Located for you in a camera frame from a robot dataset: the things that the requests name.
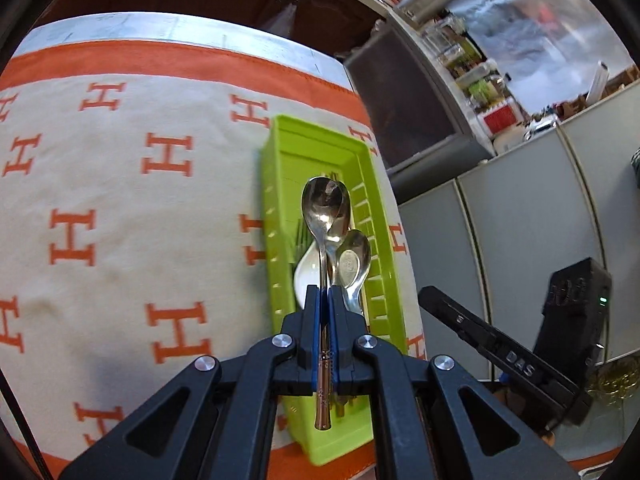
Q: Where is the white ceramic soup spoon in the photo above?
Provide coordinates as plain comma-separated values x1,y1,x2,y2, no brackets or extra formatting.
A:
293,242,320,310

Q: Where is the wooden-handled steel spoon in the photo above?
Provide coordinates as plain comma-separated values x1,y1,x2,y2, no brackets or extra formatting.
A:
336,230,372,315

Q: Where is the long steel spoon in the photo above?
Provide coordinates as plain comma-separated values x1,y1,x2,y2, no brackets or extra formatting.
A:
302,177,344,430

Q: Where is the orange beige H-pattern cloth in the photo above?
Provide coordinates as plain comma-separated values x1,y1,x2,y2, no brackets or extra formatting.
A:
0,39,429,480

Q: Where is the grey cabinet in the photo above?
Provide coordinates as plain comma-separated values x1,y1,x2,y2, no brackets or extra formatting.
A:
344,14,496,203

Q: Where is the red label jar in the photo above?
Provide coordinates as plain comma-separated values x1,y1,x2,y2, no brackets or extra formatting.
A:
478,101,522,136

